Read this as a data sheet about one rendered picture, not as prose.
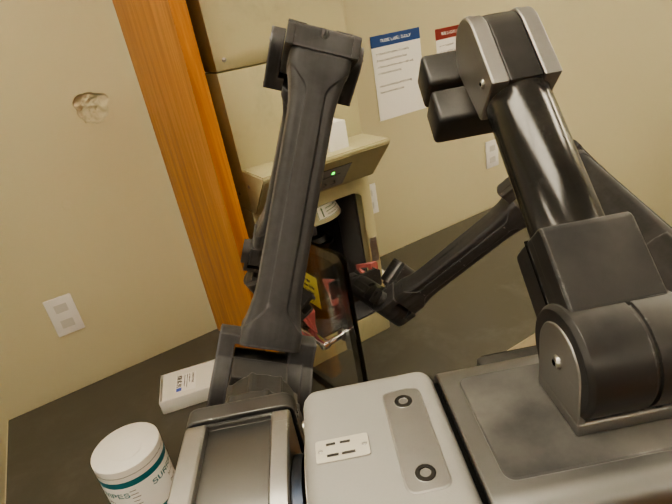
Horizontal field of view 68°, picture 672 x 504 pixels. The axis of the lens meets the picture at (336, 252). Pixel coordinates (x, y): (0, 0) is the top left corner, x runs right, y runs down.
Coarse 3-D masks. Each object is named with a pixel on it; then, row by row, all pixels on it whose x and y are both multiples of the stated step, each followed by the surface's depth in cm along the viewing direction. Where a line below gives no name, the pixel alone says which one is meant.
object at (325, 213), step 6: (324, 204) 125; (330, 204) 126; (336, 204) 129; (318, 210) 124; (324, 210) 125; (330, 210) 126; (336, 210) 128; (318, 216) 124; (324, 216) 124; (330, 216) 125; (336, 216) 127; (318, 222) 124; (324, 222) 124
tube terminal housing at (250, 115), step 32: (256, 64) 106; (224, 96) 102; (256, 96) 105; (224, 128) 108; (256, 128) 107; (352, 128) 119; (256, 160) 109; (320, 192) 120; (352, 192) 125; (384, 320) 143
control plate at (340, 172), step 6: (336, 168) 110; (342, 168) 111; (348, 168) 113; (324, 174) 109; (330, 174) 111; (336, 174) 112; (342, 174) 114; (324, 180) 112; (330, 180) 113; (336, 180) 115; (342, 180) 117; (324, 186) 115; (330, 186) 116
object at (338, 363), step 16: (320, 256) 95; (336, 256) 90; (320, 272) 97; (336, 272) 92; (320, 288) 100; (336, 288) 94; (336, 304) 97; (352, 304) 93; (320, 320) 106; (336, 320) 100; (352, 320) 94; (352, 336) 97; (320, 352) 112; (336, 352) 105; (352, 352) 99; (320, 368) 116; (336, 368) 109; (352, 368) 102; (336, 384) 112
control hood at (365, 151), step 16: (352, 144) 112; (368, 144) 110; (384, 144) 112; (336, 160) 106; (352, 160) 110; (368, 160) 115; (256, 176) 102; (352, 176) 118; (256, 192) 105; (256, 208) 108
